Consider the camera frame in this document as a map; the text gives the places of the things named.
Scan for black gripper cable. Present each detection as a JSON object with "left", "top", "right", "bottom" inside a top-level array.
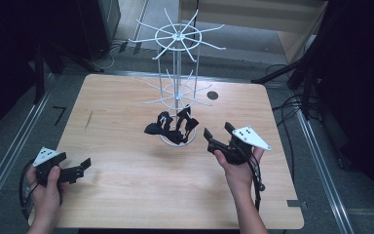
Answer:
[
  {"left": 246, "top": 155, "right": 268, "bottom": 213},
  {"left": 18, "top": 159, "right": 40, "bottom": 222}
]

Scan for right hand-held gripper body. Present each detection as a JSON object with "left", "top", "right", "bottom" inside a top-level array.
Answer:
[{"left": 221, "top": 126, "right": 273, "bottom": 165}]

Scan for black floor cables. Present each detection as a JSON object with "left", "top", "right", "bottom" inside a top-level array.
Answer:
[{"left": 265, "top": 62, "right": 322, "bottom": 164}]

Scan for black cabinet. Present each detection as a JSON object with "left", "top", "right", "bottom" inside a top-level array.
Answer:
[{"left": 76, "top": 0, "right": 122, "bottom": 61}]

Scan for white wire display rack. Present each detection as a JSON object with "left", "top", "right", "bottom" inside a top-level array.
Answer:
[{"left": 128, "top": 8, "right": 227, "bottom": 148}]

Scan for black floor tape mark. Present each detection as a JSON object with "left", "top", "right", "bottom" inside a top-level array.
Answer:
[{"left": 53, "top": 105, "right": 68, "bottom": 127}]

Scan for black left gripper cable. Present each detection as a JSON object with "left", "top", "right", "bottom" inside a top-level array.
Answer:
[{"left": 18, "top": 159, "right": 40, "bottom": 222}]

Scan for person's left hand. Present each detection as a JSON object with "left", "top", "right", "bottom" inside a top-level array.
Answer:
[{"left": 25, "top": 164, "right": 66, "bottom": 226}]

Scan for black tripod stand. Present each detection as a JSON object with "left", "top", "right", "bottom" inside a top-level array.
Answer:
[
  {"left": 250, "top": 19, "right": 330, "bottom": 121},
  {"left": 32, "top": 40, "right": 105, "bottom": 105}
]

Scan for black bow tie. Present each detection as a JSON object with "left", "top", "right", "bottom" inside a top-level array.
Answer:
[
  {"left": 174, "top": 105, "right": 200, "bottom": 146},
  {"left": 143, "top": 111, "right": 177, "bottom": 146}
]

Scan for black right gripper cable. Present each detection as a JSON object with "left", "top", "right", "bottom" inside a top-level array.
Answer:
[{"left": 246, "top": 155, "right": 268, "bottom": 213}]

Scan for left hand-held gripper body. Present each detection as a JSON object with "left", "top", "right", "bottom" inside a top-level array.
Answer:
[{"left": 32, "top": 146, "right": 70, "bottom": 188}]

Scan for light wooden panel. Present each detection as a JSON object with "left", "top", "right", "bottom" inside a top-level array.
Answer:
[{"left": 178, "top": 0, "right": 329, "bottom": 65}]

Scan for aluminium floor rail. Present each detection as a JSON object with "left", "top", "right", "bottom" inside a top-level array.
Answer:
[
  {"left": 295, "top": 109, "right": 355, "bottom": 234},
  {"left": 0, "top": 73, "right": 56, "bottom": 225}
]

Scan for person's right hand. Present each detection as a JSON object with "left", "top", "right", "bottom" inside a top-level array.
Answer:
[{"left": 213, "top": 146, "right": 266, "bottom": 193}]

